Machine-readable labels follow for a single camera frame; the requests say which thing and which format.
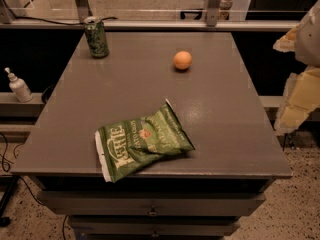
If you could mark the green soda can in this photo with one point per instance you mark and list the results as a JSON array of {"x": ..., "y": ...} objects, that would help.
[{"x": 96, "y": 37}]

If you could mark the green kettle chips bag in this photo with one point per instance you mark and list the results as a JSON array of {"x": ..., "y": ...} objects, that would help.
[{"x": 127, "y": 146}]

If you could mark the white pump bottle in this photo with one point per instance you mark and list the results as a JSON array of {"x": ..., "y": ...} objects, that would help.
[{"x": 19, "y": 87}]

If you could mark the metal rail frame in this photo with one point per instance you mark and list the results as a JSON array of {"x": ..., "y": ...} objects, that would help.
[{"x": 71, "y": 14}]

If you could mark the orange fruit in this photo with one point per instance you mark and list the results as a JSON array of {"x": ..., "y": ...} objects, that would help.
[{"x": 182, "y": 60}]

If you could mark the grey drawer cabinet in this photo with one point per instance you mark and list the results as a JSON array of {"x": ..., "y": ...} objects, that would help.
[{"x": 199, "y": 195}]

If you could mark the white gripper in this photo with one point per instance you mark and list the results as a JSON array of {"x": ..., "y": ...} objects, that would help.
[{"x": 309, "y": 40}]

